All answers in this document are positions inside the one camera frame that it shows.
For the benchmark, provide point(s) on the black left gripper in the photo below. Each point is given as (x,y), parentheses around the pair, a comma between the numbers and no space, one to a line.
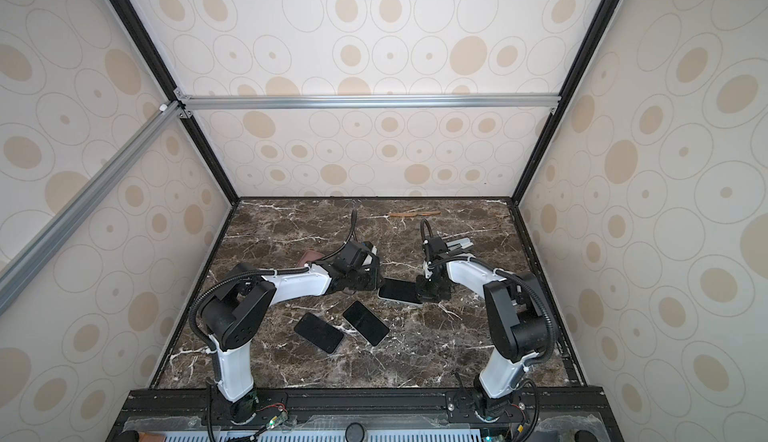
(374,274)

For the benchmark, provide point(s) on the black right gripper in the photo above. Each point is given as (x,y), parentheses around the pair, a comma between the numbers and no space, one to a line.
(421,282)

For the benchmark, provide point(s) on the blue smartphone black screen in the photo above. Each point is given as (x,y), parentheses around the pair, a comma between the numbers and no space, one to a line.
(401,291)

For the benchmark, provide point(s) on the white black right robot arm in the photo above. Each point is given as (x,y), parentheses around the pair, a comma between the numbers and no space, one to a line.
(522,327)

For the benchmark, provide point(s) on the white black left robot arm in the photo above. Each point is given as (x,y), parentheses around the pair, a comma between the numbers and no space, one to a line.
(227,316)

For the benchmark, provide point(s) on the pink phone case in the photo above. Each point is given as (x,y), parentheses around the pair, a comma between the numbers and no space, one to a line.
(310,256)

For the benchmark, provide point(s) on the light blue white stapler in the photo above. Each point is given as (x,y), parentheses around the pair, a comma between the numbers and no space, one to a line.
(460,244)

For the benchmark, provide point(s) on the black smartphone gold edge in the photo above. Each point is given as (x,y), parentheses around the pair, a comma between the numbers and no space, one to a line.
(366,323)

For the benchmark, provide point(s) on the dark blue smartphone left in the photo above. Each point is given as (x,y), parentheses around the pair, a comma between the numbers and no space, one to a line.
(319,333)

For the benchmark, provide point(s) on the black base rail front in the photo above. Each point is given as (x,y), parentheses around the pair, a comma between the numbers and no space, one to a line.
(438,414)

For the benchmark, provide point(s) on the silver aluminium rail back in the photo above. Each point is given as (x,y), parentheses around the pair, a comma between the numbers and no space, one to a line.
(380,102)

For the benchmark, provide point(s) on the silver aluminium rail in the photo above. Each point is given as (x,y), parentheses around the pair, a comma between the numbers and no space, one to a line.
(380,102)
(27,264)

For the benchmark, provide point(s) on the silver aluminium rail left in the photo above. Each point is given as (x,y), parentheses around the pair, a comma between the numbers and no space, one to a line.
(27,264)

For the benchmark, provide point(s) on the black corner frame post right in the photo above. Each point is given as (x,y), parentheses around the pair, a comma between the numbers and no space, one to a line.
(595,32)

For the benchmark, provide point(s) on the black corner frame post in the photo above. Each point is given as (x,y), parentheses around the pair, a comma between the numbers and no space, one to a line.
(595,32)
(150,54)

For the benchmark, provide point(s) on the black corner frame post left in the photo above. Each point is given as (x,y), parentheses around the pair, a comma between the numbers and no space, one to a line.
(150,54)

